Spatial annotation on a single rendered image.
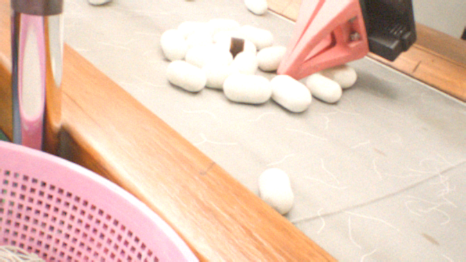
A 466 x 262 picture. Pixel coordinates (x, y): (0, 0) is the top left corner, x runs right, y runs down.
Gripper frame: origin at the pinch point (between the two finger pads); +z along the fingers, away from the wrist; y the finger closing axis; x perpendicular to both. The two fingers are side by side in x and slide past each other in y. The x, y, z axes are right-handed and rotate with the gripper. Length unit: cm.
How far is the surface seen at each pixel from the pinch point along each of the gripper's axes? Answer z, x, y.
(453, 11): -137, 163, -83
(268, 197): 10.2, -7.9, 11.0
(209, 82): 5.2, -2.9, -2.5
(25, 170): 17.4, -15.3, 4.8
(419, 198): 3.3, -0.4, 14.5
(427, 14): -134, 167, -94
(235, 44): 0.2, 0.0, -6.2
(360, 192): 5.6, -2.4, 12.2
